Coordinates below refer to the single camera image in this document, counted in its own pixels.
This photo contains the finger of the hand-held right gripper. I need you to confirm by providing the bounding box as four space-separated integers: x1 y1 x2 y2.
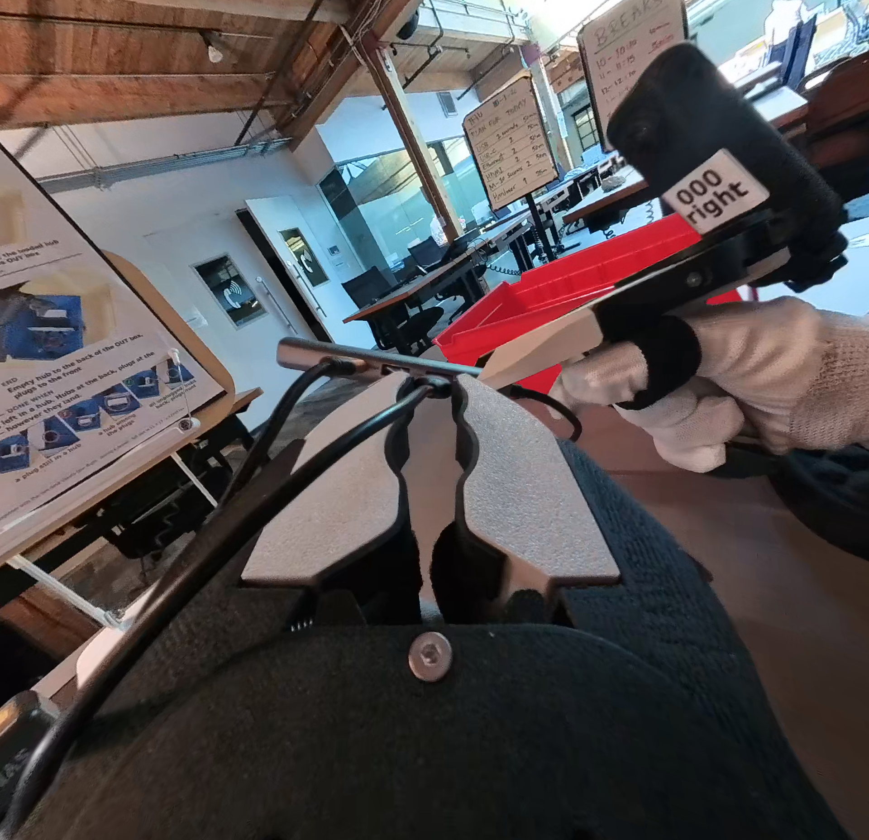
478 228 793 388

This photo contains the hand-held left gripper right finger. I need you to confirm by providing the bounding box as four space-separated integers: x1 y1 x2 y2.
454 375 621 603

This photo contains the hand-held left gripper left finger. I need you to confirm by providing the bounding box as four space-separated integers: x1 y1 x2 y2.
241 375 416 588

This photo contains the red plastic bin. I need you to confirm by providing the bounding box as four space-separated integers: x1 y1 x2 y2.
432 212 744 396

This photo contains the red plug USB cable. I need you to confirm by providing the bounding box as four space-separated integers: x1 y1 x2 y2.
0 375 454 827

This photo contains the grey USB hub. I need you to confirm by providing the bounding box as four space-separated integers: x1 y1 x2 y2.
276 336 484 382

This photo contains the person's right hand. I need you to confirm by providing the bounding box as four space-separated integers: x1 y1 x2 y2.
549 296 869 476

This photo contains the wooden top desk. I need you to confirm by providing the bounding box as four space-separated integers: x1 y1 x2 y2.
343 212 537 352
562 164 663 233

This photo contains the whiteboard with green writing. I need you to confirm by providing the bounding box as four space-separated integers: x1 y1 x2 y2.
463 73 564 284

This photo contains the phone icon door window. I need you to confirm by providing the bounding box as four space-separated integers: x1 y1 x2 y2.
191 255 267 328
280 228 330 287

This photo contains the instruction sign on stand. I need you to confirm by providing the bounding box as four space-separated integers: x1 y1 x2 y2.
0 141 236 630

